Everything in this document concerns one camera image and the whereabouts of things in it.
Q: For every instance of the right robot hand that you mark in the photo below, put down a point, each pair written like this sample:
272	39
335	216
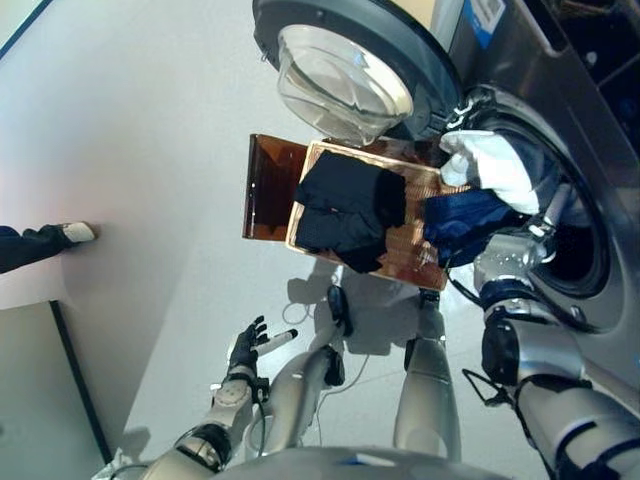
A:
552	207

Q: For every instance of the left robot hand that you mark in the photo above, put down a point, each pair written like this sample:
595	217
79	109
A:
242	355

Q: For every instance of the white garment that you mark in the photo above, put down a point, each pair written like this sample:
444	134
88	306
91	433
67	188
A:
490	165

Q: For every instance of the blue garment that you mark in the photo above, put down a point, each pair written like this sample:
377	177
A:
465	220

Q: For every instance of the rectangular wicker laundry basket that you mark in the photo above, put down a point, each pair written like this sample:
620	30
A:
420	210

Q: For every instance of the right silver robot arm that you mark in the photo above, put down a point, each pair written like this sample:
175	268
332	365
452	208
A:
550	360

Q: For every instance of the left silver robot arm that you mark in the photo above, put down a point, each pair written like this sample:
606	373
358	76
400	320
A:
225	400

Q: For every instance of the grey front-load washing machine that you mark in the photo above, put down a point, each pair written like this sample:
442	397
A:
590	150

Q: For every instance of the left silver robot leg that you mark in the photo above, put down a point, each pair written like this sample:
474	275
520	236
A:
295	395

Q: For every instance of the silver robot leg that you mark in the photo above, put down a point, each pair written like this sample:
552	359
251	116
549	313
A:
295	395
425	390

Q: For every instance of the grey robot torso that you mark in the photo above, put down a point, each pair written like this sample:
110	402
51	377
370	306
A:
350	467

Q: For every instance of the amber translucent acrylic stool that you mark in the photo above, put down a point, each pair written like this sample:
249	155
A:
270	185

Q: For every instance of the right silver robot leg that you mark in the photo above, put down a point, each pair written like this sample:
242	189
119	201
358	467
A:
425	390

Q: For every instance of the blue and white sticker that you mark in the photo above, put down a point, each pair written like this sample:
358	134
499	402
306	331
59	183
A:
482	20

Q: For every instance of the white board with black edge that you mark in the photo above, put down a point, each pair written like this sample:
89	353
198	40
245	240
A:
40	380

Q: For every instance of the round glass washer door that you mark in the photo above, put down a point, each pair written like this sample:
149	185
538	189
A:
350	75

